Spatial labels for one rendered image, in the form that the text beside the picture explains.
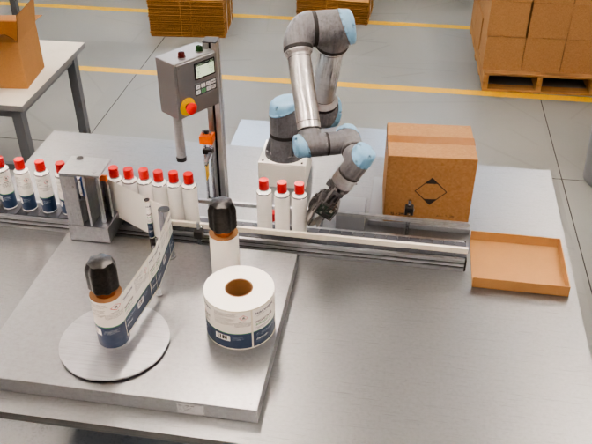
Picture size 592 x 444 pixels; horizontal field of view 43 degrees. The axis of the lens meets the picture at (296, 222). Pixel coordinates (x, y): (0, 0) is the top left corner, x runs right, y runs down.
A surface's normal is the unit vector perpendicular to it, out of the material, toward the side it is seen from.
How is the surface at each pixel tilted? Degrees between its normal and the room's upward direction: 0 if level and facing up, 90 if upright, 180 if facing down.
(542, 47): 90
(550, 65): 90
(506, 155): 0
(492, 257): 0
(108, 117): 0
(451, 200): 90
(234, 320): 90
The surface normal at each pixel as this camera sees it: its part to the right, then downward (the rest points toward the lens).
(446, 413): 0.00, -0.82
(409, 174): -0.09, 0.58
